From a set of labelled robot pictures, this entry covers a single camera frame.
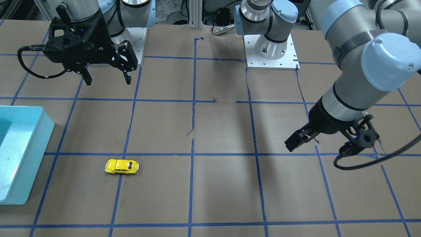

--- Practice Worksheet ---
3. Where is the aluminium frame post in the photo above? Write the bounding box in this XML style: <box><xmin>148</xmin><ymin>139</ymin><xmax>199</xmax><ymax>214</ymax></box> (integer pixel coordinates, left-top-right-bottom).
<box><xmin>188</xmin><ymin>0</ymin><xmax>203</xmax><ymax>31</ymax></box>

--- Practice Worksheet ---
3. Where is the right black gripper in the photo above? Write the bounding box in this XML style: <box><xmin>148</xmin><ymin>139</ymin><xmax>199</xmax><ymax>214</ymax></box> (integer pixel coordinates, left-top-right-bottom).
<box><xmin>43</xmin><ymin>10</ymin><xmax>138</xmax><ymax>86</ymax></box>

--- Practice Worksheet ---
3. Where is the teal plastic bin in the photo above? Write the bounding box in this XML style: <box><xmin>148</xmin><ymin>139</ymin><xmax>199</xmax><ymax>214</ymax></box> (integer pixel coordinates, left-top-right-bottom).
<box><xmin>0</xmin><ymin>105</ymin><xmax>55</xmax><ymax>205</ymax></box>

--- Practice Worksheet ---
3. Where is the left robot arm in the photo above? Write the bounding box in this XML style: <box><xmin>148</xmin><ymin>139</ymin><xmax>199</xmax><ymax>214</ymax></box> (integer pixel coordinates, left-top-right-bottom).
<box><xmin>285</xmin><ymin>0</ymin><xmax>421</xmax><ymax>155</ymax></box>

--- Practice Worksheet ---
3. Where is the yellow toy beetle car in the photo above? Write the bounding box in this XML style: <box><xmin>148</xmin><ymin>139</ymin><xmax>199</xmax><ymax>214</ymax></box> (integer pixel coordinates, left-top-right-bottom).
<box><xmin>104</xmin><ymin>159</ymin><xmax>139</xmax><ymax>174</ymax></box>

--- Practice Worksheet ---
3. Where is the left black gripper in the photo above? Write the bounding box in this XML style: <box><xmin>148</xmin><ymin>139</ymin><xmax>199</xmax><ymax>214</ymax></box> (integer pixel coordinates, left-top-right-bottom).
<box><xmin>285</xmin><ymin>105</ymin><xmax>379</xmax><ymax>157</ymax></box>

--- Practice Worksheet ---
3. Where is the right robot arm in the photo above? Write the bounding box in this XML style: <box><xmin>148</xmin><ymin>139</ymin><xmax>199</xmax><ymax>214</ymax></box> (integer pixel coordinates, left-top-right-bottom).
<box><xmin>31</xmin><ymin>0</ymin><xmax>156</xmax><ymax>86</ymax></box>

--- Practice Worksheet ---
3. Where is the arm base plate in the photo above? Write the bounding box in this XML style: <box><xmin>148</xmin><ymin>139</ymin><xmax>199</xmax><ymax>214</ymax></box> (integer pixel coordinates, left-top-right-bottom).
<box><xmin>243</xmin><ymin>34</ymin><xmax>300</xmax><ymax>70</ymax></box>
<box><xmin>111</xmin><ymin>27</ymin><xmax>148</xmax><ymax>66</ymax></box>

